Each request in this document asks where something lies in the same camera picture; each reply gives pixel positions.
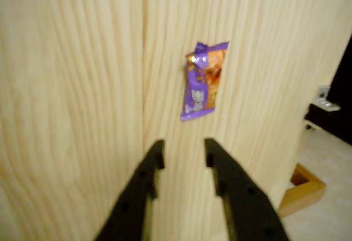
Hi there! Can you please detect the wooden frame piece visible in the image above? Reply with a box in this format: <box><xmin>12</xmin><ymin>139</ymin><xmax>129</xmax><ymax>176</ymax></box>
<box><xmin>277</xmin><ymin>163</ymin><xmax>327</xmax><ymax>217</ymax></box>

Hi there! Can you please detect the white metal mounting bracket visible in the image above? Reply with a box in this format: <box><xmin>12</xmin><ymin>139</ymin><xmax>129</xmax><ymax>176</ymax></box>
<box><xmin>315</xmin><ymin>85</ymin><xmax>339</xmax><ymax>113</ymax></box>

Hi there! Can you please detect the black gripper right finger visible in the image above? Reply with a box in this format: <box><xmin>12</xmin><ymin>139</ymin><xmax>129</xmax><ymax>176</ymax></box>
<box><xmin>204</xmin><ymin>138</ymin><xmax>290</xmax><ymax>241</ymax></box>

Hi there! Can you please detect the purple orange candy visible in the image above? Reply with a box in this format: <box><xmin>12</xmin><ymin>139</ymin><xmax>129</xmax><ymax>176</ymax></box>
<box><xmin>180</xmin><ymin>41</ymin><xmax>230</xmax><ymax>121</ymax></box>

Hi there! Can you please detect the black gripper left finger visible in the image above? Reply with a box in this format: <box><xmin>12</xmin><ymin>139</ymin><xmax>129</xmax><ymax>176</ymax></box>
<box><xmin>95</xmin><ymin>139</ymin><xmax>166</xmax><ymax>241</ymax></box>

